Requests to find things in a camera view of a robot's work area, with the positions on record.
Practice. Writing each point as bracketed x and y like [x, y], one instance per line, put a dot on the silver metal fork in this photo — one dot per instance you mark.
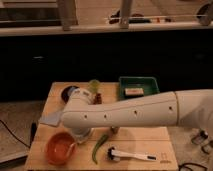
[70, 150]

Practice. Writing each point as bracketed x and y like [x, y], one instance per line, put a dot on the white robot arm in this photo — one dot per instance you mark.
[189, 108]

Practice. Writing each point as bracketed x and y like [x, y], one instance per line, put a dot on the dark bowl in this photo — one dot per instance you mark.
[67, 92]

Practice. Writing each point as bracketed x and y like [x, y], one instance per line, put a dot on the red bowl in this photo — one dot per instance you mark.
[56, 148]

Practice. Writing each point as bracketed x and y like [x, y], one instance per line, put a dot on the light green cup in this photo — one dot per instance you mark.
[93, 86]

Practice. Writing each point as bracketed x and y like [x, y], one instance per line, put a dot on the bunch of dark grapes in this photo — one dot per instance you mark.
[98, 99]

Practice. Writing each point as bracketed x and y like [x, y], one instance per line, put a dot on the brown sponge block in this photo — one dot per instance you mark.
[130, 92]

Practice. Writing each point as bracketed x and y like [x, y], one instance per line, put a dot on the green plastic tray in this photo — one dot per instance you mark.
[148, 84]

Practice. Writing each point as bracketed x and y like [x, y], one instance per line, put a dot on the small metal cup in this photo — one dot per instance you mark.
[115, 130]

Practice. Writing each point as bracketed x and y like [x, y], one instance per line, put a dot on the green chili pepper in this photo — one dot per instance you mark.
[99, 143]

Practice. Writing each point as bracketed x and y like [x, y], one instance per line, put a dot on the blue cloth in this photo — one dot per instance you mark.
[51, 119]

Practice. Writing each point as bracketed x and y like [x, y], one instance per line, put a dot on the spice jar rack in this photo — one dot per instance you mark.
[202, 139]

